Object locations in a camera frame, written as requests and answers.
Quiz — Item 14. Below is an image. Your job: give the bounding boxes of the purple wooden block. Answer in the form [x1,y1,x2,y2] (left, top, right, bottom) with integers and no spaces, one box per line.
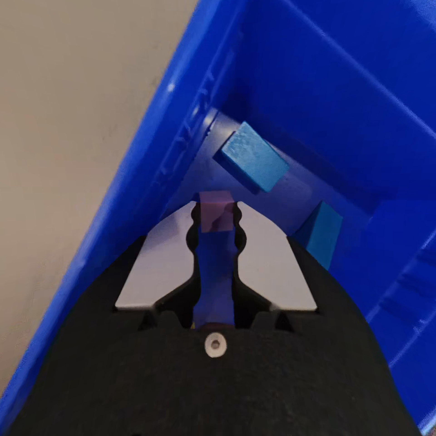
[199,192,235,233]

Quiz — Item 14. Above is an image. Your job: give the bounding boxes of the blue plastic bin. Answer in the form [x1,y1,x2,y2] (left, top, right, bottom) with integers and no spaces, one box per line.
[0,0,436,436]

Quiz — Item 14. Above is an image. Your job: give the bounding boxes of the grey desk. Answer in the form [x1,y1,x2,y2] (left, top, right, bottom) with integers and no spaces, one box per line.
[0,0,201,396]

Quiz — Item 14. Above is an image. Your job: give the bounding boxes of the blue triangular wooden block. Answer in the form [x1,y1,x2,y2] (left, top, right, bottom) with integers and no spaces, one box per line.
[295,201,344,272]

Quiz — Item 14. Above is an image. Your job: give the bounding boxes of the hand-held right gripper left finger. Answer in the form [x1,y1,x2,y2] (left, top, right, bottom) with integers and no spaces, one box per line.
[115,201,201,315]

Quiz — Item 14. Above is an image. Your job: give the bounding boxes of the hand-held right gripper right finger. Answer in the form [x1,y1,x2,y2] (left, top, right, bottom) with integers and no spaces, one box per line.
[232,201,318,315]

